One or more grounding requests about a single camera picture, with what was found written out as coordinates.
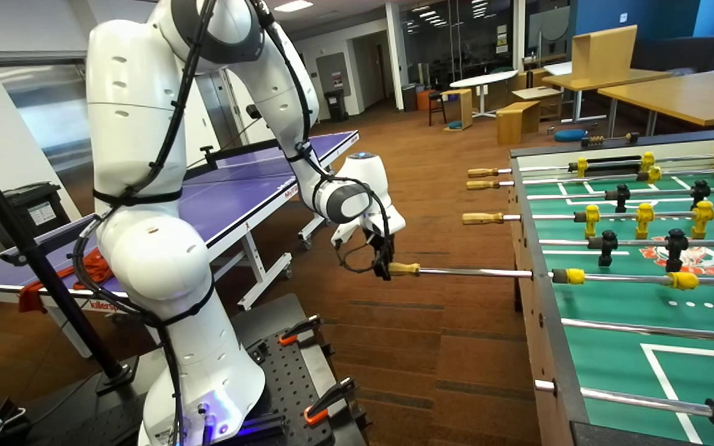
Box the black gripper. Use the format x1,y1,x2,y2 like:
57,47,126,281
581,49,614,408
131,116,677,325
367,231,399,282

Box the foosball rod three yellow players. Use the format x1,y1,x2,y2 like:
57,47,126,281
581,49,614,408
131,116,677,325
387,260,714,293

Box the foosball rod two yellow players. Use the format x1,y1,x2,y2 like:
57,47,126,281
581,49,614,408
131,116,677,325
467,161,714,193

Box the foosball rod yellow goalie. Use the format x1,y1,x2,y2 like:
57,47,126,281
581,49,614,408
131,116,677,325
467,145,714,180

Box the wooden foosball table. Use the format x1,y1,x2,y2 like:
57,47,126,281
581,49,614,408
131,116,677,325
508,133,714,446

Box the foosball rod black goalie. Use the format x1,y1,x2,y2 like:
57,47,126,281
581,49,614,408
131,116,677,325
532,377,714,437

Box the foosball rod five black players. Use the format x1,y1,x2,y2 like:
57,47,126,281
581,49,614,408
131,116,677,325
538,226,714,275

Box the orange black bar clamp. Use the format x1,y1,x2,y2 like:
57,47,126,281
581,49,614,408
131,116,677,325
276,309,327,350
300,375,362,429

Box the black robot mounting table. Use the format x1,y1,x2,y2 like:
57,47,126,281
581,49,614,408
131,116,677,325
21,293,372,446

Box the black trash can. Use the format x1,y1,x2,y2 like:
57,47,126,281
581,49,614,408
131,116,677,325
322,84,350,125

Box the blue ping pong table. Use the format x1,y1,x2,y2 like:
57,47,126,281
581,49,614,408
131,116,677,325
0,126,366,363

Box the small wooden cabinet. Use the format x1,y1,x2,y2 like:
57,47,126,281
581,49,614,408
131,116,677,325
418,84,476,128

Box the wooden cube bench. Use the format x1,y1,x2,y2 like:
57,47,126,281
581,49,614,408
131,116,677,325
495,100,544,148

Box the white round table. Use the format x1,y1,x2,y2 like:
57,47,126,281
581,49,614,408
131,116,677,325
447,66,523,121

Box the blue floor item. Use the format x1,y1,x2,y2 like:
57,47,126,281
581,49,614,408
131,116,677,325
553,125,599,147

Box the wooden table with metal legs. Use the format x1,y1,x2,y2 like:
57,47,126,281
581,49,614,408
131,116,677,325
538,70,674,126

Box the red tool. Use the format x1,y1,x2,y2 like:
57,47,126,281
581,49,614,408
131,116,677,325
15,247,119,316

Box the orange white crumpled wrapper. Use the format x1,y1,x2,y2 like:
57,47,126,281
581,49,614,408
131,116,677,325
662,244,714,281

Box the black tripod pole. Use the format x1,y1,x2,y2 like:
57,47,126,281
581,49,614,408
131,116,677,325
0,131,131,395

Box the large wooden table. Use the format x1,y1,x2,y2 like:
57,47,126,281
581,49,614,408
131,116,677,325
596,66,714,138

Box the black crate with label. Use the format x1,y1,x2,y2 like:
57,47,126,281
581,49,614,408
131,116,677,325
0,180,72,251

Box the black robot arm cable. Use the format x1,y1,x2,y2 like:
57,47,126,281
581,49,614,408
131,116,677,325
69,0,398,446

